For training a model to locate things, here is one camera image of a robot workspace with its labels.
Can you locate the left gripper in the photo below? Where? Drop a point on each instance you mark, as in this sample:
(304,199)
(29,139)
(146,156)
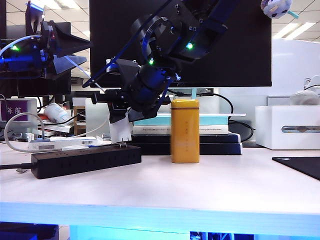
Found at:
(47,50)

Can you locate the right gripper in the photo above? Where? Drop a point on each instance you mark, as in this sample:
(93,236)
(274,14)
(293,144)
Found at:
(150,92)

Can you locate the white 65W wall charger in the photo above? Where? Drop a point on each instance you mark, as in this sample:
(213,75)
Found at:
(121,132)

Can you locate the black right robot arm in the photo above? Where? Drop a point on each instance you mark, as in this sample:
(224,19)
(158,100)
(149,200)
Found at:
(180,30)

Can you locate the white desk divider panel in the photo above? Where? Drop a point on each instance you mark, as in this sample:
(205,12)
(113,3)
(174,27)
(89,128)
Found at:
(97,112)

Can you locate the black computer monitor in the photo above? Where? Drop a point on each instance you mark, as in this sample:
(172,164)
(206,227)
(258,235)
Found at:
(32,87)
(2,20)

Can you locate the brown wooden shelf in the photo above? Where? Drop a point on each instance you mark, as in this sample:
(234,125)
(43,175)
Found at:
(79,130)

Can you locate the yellow rectangular tin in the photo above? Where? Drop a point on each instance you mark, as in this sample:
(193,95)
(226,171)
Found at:
(185,130)

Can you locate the white plastic bottle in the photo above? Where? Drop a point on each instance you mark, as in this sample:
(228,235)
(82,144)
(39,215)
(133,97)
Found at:
(56,112)

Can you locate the black power strip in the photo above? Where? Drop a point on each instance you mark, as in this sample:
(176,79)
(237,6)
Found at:
(85,160)

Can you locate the white blue carton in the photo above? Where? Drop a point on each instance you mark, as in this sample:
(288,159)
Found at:
(70,143)

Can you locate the stack of books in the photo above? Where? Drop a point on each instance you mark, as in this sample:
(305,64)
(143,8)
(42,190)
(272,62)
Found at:
(57,128)

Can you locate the purple name sign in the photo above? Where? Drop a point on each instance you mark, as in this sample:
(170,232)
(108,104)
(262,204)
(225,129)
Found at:
(15,110)

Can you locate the teal book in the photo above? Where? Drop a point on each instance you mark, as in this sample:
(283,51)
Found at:
(212,121)

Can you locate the white book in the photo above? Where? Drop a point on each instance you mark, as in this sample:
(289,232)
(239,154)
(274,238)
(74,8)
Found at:
(212,130)

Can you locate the black flat box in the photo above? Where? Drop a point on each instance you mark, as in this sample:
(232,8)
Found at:
(212,138)
(220,149)

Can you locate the small white adapter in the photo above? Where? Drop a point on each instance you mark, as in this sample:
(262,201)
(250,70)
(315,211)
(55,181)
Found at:
(27,137)

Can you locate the black AOC monitor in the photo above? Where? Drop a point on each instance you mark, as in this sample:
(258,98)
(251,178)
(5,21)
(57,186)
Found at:
(237,50)

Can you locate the white tissue box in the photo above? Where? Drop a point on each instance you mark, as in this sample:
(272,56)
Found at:
(275,130)

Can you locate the grey storage box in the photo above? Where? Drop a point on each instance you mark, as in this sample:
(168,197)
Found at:
(277,100)

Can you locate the dark blue cabinet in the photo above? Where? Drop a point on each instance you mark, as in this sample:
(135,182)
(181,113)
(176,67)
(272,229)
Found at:
(25,232)

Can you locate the white plush toy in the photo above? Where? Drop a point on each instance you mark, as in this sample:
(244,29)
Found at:
(275,7)

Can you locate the black mouse pad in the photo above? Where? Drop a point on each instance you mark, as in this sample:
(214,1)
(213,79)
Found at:
(302,167)

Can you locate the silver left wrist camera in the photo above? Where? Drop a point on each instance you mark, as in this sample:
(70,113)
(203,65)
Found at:
(35,20)

